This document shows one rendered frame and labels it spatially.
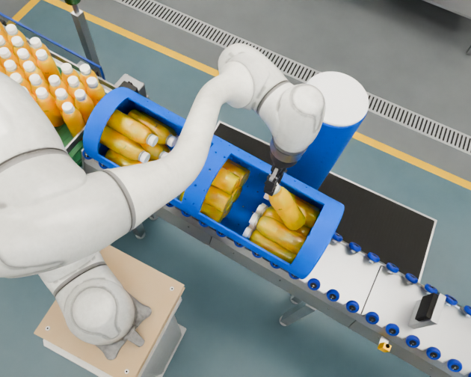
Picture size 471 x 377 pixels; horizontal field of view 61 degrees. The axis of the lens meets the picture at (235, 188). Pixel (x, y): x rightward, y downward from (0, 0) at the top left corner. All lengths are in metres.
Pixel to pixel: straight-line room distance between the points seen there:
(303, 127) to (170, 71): 2.33
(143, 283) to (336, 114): 1.00
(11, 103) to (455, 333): 1.53
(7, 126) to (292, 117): 0.52
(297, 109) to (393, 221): 1.87
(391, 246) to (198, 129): 1.97
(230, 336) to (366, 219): 1.05
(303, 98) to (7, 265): 0.59
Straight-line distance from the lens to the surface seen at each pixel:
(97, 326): 1.07
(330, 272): 1.55
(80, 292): 1.08
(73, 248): 0.55
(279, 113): 0.87
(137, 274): 1.34
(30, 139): 0.59
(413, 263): 2.59
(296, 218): 1.29
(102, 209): 0.56
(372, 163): 2.94
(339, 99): 1.77
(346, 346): 2.50
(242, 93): 0.89
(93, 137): 1.43
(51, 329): 1.37
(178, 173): 0.65
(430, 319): 1.49
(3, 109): 0.61
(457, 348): 1.69
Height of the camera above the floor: 2.36
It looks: 65 degrees down
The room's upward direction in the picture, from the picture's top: 11 degrees clockwise
